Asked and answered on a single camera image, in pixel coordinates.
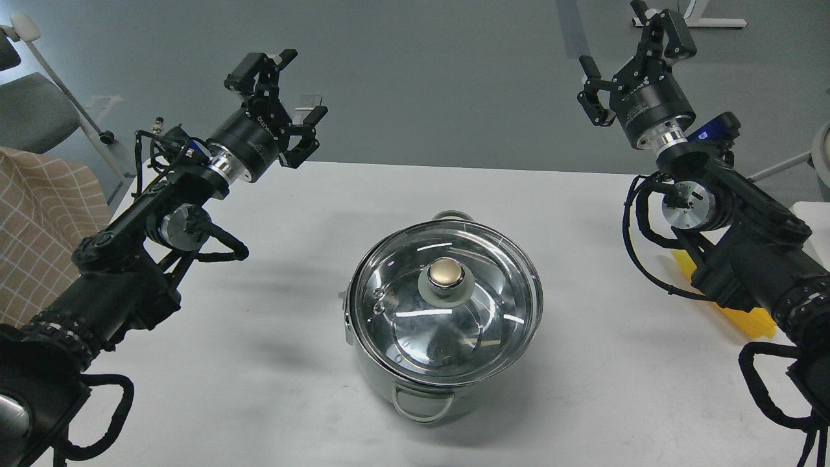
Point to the white chair at right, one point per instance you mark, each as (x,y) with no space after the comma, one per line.
(817,158)

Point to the yellow toy corn cob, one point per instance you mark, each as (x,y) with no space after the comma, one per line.
(753,324)

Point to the beige checkered cloth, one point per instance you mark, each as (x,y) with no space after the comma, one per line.
(48,205)

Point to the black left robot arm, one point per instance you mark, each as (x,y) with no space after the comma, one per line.
(130,271)

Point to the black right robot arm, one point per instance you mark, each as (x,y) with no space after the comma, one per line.
(746,247)

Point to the stainless steel cooking pot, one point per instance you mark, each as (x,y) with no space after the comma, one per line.
(444,324)

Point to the glass pot lid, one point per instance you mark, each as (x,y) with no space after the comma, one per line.
(446,301)

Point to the white desk leg base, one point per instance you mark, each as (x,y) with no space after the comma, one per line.
(692,17)

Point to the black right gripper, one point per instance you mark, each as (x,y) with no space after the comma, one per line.
(643,93)

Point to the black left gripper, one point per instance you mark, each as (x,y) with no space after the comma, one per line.
(258,134)

